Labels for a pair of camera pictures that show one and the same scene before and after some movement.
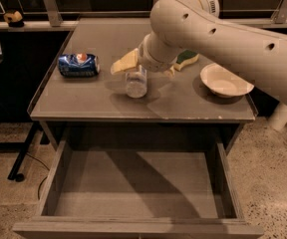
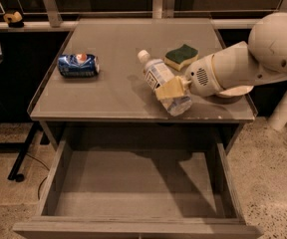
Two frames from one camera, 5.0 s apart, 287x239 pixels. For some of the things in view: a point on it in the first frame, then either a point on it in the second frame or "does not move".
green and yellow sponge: [184, 58] does not move
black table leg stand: [15, 147] does not move
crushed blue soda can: [79, 65] does not move
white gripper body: [145, 59] → [199, 78]
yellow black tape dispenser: [14, 19] does not move
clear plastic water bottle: [136, 82] → [156, 72]
